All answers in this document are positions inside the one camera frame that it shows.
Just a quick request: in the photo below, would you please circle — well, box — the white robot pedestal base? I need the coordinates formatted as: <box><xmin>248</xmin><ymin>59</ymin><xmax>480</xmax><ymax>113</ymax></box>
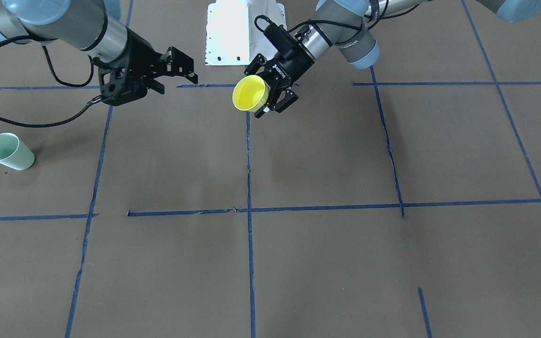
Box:
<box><xmin>204</xmin><ymin>0</ymin><xmax>287</xmax><ymax>66</ymax></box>

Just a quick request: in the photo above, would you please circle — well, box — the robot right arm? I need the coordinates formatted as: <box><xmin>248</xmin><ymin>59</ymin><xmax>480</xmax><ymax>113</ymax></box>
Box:
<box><xmin>0</xmin><ymin>0</ymin><xmax>198</xmax><ymax>107</ymax></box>

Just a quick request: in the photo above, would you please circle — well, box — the light green cup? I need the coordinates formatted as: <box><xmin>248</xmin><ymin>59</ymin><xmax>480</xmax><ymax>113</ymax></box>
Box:
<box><xmin>0</xmin><ymin>132</ymin><xmax>36</xmax><ymax>171</ymax></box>

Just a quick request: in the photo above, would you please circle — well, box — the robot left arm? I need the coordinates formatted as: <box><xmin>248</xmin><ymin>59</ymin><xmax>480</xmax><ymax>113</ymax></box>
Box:
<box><xmin>232</xmin><ymin>0</ymin><xmax>422</xmax><ymax>118</ymax></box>

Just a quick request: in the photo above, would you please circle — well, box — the yellow cup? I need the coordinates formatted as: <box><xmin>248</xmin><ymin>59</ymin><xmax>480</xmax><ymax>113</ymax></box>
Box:
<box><xmin>232</xmin><ymin>75</ymin><xmax>270</xmax><ymax>112</ymax></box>

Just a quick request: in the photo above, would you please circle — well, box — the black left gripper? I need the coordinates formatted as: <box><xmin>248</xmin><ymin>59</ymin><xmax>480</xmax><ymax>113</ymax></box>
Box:
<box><xmin>244</xmin><ymin>45</ymin><xmax>314</xmax><ymax>118</ymax></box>

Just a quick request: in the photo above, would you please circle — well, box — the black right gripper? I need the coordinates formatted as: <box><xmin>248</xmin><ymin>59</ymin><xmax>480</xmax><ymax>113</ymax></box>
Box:
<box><xmin>98</xmin><ymin>30</ymin><xmax>198</xmax><ymax>107</ymax></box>

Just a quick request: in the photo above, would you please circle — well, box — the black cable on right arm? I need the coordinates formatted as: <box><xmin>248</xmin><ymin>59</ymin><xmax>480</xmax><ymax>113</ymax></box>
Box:
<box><xmin>0</xmin><ymin>37</ymin><xmax>111</xmax><ymax>128</ymax></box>

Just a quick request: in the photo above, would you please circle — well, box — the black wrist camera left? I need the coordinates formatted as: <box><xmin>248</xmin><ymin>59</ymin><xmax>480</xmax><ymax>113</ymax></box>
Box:
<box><xmin>254</xmin><ymin>15</ymin><xmax>303</xmax><ymax>60</ymax></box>

